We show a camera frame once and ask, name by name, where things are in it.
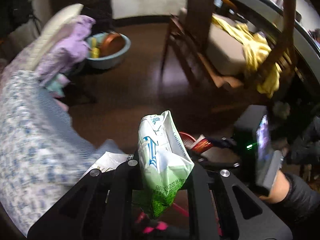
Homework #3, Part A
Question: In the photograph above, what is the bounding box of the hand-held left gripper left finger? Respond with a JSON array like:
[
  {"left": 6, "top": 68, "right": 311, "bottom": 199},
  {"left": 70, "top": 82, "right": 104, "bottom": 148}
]
[{"left": 27, "top": 152, "right": 143, "bottom": 240}]

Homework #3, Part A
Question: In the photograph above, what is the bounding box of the pink wire basket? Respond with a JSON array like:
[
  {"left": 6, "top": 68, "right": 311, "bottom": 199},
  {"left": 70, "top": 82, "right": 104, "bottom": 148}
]
[{"left": 135, "top": 202, "right": 190, "bottom": 233}]

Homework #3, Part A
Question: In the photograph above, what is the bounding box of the purple cloth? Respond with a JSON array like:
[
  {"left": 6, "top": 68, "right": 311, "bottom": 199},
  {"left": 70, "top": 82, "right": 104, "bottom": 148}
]
[{"left": 37, "top": 15, "right": 97, "bottom": 85}]

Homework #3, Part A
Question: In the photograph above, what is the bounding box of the blue plastic basin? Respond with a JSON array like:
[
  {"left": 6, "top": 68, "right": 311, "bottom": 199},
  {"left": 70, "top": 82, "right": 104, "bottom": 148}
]
[{"left": 86, "top": 32, "right": 132, "bottom": 70}]

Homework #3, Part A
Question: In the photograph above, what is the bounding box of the green white wipes packet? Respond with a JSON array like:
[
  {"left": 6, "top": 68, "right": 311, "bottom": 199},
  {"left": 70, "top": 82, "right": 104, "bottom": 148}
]
[{"left": 131, "top": 110, "right": 195, "bottom": 219}]

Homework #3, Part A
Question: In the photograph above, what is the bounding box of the yellow green cloth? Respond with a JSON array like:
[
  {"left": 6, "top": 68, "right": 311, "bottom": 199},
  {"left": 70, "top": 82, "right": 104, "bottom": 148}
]
[{"left": 89, "top": 37, "right": 102, "bottom": 58}]

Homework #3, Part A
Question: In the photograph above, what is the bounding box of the beige chair cushion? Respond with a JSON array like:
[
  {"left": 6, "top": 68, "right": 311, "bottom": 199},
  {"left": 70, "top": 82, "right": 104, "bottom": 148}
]
[{"left": 205, "top": 20, "right": 248, "bottom": 78}]

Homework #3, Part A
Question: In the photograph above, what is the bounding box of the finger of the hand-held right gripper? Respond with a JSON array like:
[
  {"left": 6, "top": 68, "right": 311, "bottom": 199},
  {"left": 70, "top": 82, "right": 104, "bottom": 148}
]
[
  {"left": 200, "top": 135, "right": 238, "bottom": 152},
  {"left": 197, "top": 153, "right": 241, "bottom": 170}
]

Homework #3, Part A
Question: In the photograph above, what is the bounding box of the white quilted pillow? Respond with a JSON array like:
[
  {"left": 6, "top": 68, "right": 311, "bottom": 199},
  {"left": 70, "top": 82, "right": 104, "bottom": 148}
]
[{"left": 27, "top": 4, "right": 84, "bottom": 68}]

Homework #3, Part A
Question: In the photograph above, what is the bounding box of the dark wooden chair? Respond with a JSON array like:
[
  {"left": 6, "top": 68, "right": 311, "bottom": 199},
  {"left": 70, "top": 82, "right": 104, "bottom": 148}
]
[{"left": 159, "top": 0, "right": 300, "bottom": 113}]

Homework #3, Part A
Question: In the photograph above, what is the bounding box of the white printed paper wrapper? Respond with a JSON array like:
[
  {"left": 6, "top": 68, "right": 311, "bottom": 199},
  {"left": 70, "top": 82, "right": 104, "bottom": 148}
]
[{"left": 80, "top": 151, "right": 137, "bottom": 180}]

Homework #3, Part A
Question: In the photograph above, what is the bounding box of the teal pink cloth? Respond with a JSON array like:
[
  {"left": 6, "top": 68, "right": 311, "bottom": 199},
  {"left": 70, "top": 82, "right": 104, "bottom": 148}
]
[{"left": 46, "top": 75, "right": 68, "bottom": 98}]

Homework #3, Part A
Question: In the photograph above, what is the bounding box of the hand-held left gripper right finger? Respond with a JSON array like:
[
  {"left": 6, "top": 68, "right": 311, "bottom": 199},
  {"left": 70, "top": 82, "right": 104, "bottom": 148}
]
[{"left": 184, "top": 162, "right": 293, "bottom": 240}]

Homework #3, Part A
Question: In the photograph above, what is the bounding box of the person's right forearm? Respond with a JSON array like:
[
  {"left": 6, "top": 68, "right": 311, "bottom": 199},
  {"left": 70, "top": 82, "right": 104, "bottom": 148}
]
[{"left": 259, "top": 171, "right": 320, "bottom": 224}]

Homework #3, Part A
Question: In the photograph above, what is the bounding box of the red cloth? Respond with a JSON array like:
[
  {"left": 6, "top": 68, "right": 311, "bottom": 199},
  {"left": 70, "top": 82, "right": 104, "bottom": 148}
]
[{"left": 179, "top": 131, "right": 199, "bottom": 152}]

